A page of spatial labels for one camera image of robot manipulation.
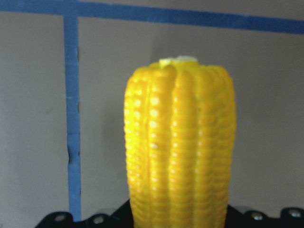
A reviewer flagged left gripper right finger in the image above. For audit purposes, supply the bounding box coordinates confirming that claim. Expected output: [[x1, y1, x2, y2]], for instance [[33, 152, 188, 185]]
[[225, 205, 304, 228]]

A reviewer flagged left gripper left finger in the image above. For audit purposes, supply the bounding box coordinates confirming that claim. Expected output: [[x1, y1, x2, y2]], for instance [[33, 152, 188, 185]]
[[35, 200, 133, 228]]

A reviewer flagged yellow corn cob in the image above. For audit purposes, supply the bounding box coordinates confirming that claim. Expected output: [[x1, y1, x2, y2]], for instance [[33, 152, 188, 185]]
[[123, 57, 237, 228]]

